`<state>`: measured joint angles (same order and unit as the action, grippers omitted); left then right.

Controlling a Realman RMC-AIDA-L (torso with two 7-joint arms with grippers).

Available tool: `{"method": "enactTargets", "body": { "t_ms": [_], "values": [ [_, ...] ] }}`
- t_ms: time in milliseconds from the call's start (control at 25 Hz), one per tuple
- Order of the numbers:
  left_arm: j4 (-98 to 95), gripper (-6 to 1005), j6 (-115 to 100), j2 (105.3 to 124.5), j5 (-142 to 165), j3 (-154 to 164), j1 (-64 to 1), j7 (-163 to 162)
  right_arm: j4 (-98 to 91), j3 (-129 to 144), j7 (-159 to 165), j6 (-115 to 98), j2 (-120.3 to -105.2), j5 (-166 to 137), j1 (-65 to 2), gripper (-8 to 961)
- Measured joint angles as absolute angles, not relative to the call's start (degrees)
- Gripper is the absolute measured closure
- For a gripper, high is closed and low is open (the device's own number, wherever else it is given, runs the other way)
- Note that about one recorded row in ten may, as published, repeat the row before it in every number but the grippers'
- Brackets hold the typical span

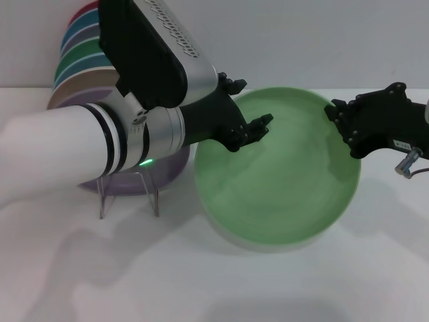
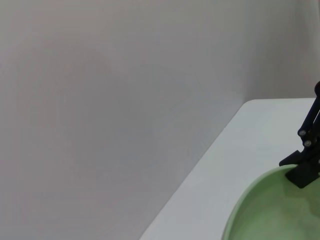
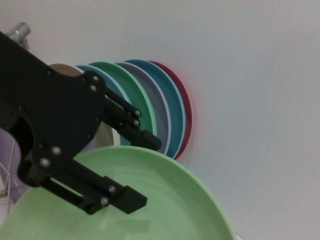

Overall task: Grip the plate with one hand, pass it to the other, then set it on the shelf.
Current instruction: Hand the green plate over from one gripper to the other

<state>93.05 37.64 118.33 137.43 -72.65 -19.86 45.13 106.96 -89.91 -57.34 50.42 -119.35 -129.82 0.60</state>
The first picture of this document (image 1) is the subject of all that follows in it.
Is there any red plate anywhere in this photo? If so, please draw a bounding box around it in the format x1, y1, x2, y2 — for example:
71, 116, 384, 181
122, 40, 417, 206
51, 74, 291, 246
68, 0, 101, 27

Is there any dark green plate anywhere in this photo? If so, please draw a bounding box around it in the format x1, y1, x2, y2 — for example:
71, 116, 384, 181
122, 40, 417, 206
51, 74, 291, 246
54, 38, 111, 81

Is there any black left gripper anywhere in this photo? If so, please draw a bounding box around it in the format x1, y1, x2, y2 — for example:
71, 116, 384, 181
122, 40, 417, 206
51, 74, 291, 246
180, 71, 274, 152

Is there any lavender plate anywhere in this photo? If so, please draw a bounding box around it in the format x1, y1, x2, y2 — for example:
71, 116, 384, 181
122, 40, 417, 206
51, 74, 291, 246
62, 87, 190, 196

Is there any grey purple plate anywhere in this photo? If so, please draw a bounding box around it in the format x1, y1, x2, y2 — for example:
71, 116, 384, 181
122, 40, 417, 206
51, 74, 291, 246
60, 25, 103, 55

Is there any light green plate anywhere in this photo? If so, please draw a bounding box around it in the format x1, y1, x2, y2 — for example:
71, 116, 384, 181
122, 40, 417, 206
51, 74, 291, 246
193, 86, 362, 252

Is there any left wrist camera housing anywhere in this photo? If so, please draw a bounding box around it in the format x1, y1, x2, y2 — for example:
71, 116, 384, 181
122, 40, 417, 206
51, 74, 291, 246
97, 0, 219, 110

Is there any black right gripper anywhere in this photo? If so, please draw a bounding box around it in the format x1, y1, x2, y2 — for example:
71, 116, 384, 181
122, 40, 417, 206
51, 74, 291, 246
324, 82, 429, 160

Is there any clear acrylic plate rack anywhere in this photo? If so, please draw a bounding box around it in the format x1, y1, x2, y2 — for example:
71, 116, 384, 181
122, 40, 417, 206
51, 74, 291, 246
97, 169, 161, 221

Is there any teal blue plate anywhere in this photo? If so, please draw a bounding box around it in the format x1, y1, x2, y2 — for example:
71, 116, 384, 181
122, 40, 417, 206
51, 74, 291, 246
53, 52, 115, 87

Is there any beige plate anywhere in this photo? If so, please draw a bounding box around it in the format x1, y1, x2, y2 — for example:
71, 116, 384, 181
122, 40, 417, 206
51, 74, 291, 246
46, 65, 119, 110

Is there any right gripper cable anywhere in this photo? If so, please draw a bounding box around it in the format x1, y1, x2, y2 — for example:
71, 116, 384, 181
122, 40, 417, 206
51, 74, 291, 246
394, 146, 429, 178

